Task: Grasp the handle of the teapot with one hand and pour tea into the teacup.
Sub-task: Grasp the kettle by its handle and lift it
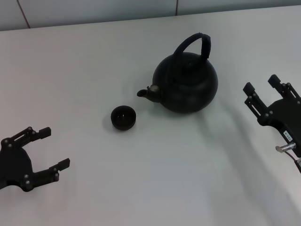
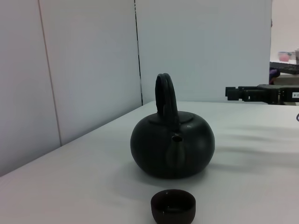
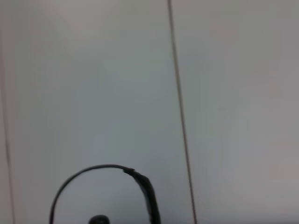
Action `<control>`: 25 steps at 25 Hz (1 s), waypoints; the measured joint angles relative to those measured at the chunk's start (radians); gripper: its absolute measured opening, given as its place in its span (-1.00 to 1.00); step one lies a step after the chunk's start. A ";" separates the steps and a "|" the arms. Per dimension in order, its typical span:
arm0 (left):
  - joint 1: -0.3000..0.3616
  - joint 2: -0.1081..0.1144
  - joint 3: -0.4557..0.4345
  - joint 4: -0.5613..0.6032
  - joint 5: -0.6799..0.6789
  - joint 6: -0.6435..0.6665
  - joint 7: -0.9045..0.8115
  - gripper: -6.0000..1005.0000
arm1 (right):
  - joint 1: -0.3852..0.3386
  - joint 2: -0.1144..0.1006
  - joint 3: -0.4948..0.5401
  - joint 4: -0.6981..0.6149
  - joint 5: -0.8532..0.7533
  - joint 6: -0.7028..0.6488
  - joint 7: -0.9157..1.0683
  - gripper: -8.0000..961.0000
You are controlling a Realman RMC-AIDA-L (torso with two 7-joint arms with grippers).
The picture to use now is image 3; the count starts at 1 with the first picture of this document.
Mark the black round teapot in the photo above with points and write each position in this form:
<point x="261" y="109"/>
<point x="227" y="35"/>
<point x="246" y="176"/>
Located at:
<point x="144" y="186"/>

